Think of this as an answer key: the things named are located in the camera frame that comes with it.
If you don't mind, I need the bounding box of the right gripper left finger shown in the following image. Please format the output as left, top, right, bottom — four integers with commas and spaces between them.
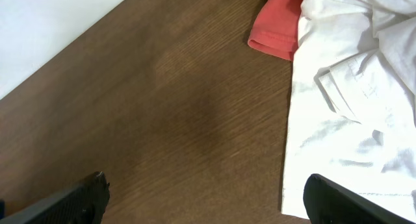
1, 171, 110, 224

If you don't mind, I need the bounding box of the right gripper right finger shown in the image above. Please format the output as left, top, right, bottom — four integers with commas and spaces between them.
303, 174, 412, 224

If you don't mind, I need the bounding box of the white garment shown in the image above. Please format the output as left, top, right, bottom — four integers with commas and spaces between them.
281, 0, 415, 221

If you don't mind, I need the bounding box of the red garment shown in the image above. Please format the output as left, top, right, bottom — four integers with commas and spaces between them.
248, 0, 303, 61

